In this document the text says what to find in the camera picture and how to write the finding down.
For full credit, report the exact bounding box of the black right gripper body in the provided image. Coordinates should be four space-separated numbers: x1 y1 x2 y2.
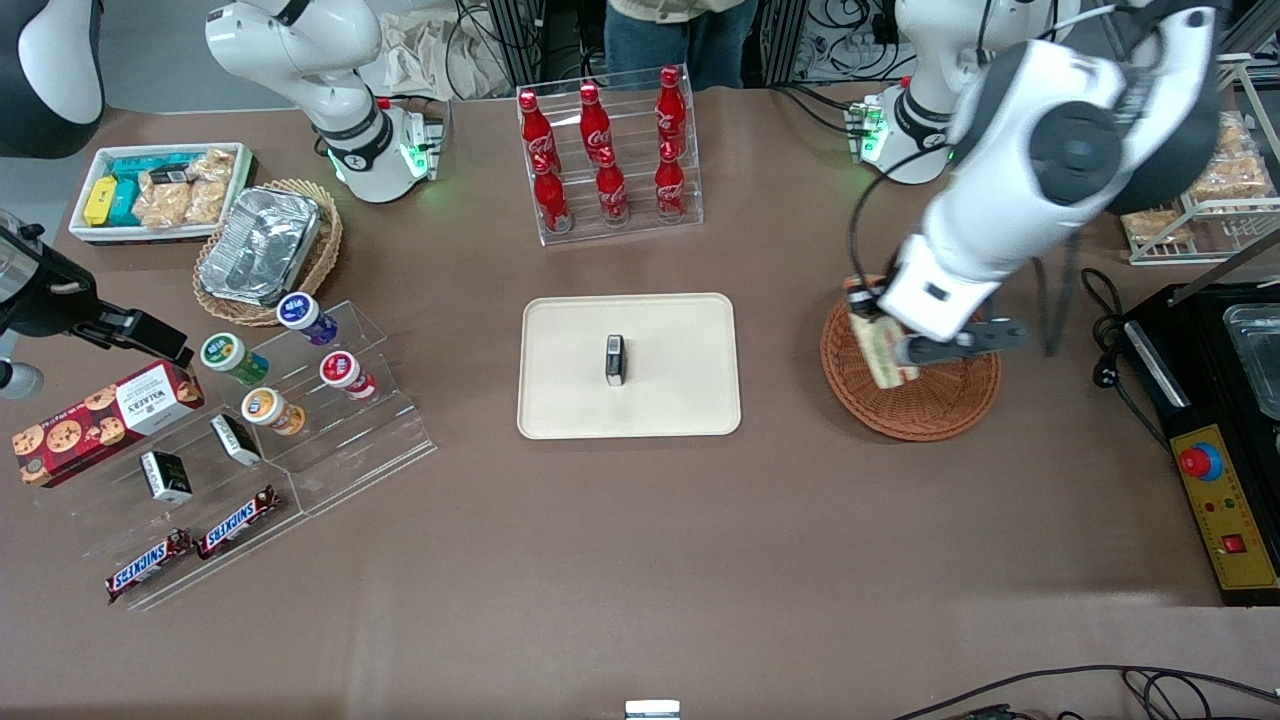
0 208 101 339

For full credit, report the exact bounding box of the triangular sandwich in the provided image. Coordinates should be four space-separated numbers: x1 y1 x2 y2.
848 292 922 391

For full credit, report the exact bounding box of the round brown wicker basket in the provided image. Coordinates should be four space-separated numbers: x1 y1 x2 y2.
820 277 1002 442

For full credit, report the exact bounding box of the aluminium foil tray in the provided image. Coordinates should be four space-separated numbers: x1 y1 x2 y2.
198 187 324 308

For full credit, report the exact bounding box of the oval tan wicker basket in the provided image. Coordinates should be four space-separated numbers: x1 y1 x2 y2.
193 179 344 328

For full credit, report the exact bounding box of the cream plastic tray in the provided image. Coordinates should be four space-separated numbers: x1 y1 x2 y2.
517 293 743 440

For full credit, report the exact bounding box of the green lid yogurt cup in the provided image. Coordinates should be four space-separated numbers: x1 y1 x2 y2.
201 333 270 388

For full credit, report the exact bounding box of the white plastic bin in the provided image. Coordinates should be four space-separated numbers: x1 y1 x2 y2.
68 142 257 246

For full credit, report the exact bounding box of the yellow snack pack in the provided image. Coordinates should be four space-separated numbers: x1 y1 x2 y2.
83 176 120 228

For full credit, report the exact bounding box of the red Walkers cookie box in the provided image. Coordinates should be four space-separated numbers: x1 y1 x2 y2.
12 360 206 489

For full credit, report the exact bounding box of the orange lid yogurt cup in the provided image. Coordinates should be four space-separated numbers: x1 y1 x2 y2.
241 387 307 437

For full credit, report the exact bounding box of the small black white carton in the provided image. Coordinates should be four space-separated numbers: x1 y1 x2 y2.
139 451 194 505
210 413 264 468

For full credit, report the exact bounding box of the clear bag of puffed snacks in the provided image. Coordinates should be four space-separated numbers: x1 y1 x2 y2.
185 148 237 225
132 180 193 230

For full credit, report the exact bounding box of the blue lid yogurt cup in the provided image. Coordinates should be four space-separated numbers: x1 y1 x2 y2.
277 292 339 348

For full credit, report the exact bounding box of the teal snack pack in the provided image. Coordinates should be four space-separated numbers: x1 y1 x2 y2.
107 153 197 227

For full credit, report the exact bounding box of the red lid yogurt cup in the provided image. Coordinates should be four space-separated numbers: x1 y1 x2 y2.
320 351 379 402

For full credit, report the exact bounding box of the clear acrylic step stand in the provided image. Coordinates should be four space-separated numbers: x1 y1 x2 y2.
215 300 439 517
35 395 306 612

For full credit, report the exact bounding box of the Snickers chocolate bar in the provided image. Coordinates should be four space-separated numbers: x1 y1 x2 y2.
196 486 283 561
105 529 194 604

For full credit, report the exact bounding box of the red cola bottle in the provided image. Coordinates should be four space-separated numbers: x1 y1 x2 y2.
579 83 614 159
656 66 689 153
654 143 688 222
518 90 558 169
595 147 630 227
533 155 573 234

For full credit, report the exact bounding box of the bagged bread piece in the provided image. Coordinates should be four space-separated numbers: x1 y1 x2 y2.
1120 205 1197 247
1185 150 1277 207

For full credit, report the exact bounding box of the clear acrylic bottle rack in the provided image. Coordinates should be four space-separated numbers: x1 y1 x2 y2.
515 65 706 248

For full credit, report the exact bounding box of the black countertop appliance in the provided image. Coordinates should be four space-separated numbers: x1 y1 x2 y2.
1125 283 1280 441

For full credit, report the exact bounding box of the steel pan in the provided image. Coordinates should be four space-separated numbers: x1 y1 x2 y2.
1222 303 1280 421

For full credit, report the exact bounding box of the yellow black control box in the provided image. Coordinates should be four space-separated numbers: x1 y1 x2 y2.
1168 423 1280 608

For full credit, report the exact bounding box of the crumpled beige paper bag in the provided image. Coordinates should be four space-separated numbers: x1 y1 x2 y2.
380 10 513 101

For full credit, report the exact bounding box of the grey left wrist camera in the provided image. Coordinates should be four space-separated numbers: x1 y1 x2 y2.
893 318 1033 368

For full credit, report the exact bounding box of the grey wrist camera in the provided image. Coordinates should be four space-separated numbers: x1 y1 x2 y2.
893 318 1033 368
0 358 46 402

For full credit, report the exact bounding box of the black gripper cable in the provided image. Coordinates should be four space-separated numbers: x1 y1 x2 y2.
846 143 953 293

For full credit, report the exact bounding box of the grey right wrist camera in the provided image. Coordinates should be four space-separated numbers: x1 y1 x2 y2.
0 358 46 402

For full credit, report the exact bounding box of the black power cable with plug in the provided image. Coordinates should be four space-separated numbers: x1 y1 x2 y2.
1080 268 1173 451

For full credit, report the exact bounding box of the white wire bread rack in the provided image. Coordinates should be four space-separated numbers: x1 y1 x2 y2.
1120 55 1280 266

